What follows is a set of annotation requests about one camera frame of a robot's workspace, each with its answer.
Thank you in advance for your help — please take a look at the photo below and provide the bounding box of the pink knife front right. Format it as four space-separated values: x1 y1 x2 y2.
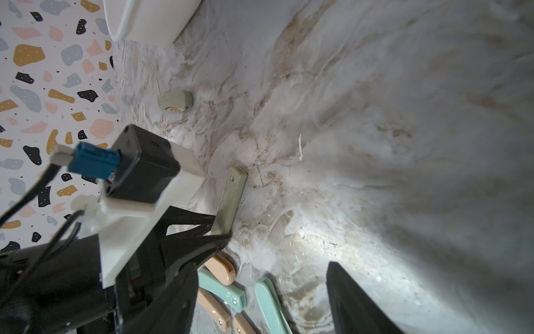
232 313 257 334

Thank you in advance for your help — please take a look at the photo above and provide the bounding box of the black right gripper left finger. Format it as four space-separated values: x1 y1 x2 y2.
120 263 199 334

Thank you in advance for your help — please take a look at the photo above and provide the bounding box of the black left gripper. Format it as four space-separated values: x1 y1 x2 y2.
1 208 229 333

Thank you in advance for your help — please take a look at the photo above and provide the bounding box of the mint knife diagonal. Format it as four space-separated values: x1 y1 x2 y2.
254 277 291 334

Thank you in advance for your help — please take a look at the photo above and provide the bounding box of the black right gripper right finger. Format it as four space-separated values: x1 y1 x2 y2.
326 262 402 334

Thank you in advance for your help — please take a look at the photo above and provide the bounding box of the white storage box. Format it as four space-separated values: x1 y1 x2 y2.
103 0 201 47

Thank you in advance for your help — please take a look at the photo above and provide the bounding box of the pink knife front centre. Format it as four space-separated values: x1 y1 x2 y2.
197 288 232 333

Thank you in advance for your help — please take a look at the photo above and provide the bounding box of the green knife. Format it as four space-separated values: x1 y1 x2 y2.
211 166 248 235
157 90 193 112

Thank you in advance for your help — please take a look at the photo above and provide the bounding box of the mint knife centre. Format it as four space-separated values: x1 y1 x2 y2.
197 268 248 313

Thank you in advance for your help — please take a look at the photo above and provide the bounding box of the pink knife middle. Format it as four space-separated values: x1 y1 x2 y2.
204 254 236 285

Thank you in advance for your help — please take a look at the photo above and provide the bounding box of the pink knife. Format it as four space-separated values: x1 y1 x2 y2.
197 288 232 333
232 313 257 334
204 254 236 285

